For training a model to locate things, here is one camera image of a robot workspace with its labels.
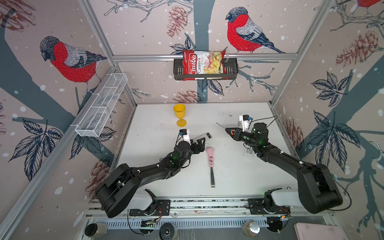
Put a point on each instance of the black wall basket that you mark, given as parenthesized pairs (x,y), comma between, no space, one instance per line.
(231,71)

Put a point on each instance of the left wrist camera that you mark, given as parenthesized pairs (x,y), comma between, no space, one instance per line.
(185,135)

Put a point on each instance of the red cassava chips bag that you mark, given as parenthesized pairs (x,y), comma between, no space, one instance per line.
(203,62)

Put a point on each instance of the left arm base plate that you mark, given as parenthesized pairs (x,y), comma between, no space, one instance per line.
(155,209)

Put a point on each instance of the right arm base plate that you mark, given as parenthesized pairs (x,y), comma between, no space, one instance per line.
(266,207)

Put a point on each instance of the grey cylinder with black cap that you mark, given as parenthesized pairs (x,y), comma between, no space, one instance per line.
(96,230)

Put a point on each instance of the white AC remote with display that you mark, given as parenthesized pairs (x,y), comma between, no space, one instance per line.
(201,137)

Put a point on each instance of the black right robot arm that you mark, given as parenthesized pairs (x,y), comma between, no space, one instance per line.
(317,191)

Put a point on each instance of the pink pad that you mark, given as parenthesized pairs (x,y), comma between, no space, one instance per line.
(305,231)

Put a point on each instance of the white remote control with buttons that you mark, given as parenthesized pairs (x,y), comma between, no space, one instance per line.
(249,154)

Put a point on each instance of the aluminium mounting rail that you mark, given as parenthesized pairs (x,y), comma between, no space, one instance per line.
(203,213)

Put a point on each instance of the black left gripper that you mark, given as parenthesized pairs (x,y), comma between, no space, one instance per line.
(201,147)

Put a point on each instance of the yellow plastic goblet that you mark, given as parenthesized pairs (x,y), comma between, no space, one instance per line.
(180,112)

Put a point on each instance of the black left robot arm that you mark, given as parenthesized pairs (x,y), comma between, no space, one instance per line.
(118,189)

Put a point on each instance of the white wire mesh shelf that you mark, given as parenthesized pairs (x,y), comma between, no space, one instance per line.
(99,112)

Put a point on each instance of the black round speaker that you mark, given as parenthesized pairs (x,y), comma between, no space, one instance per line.
(168,231)

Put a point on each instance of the silver metal can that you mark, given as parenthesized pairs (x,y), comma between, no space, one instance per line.
(250,228)

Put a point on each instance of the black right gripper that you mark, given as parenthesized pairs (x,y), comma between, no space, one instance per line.
(239,132)

